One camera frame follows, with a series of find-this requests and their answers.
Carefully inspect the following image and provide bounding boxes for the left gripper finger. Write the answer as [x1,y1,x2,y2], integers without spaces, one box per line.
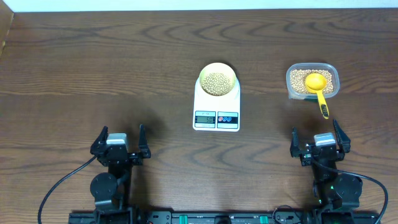
[90,126,108,152]
[139,124,150,156]

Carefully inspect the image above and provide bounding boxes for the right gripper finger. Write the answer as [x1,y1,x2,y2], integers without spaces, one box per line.
[333,119,351,153]
[290,127,301,157]

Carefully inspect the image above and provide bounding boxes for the yellow measuring scoop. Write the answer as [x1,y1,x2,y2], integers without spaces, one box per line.
[305,73,330,119]

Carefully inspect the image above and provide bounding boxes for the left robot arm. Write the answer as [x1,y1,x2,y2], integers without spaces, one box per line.
[90,125,151,223]

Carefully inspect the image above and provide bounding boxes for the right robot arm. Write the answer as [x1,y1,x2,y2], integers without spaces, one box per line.
[290,119,363,223]

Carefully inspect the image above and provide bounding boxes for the white digital kitchen scale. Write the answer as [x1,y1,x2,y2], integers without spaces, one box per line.
[192,78,241,132]

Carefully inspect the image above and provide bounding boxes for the soybeans in bowl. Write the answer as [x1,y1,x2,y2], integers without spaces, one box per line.
[201,73,233,96]

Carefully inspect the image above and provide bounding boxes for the yellow plastic bowl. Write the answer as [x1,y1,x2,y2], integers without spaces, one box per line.
[199,62,237,96]

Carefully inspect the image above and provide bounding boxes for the clear plastic bean container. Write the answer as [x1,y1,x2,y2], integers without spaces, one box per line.
[286,63,340,100]

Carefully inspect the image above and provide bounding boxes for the soybeans in container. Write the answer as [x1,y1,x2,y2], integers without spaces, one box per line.
[290,69,334,94]

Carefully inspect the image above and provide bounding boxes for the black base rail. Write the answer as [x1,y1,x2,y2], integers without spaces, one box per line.
[68,210,381,224]

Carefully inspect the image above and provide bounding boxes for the cardboard box wall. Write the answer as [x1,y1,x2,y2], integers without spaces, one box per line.
[0,0,14,55]

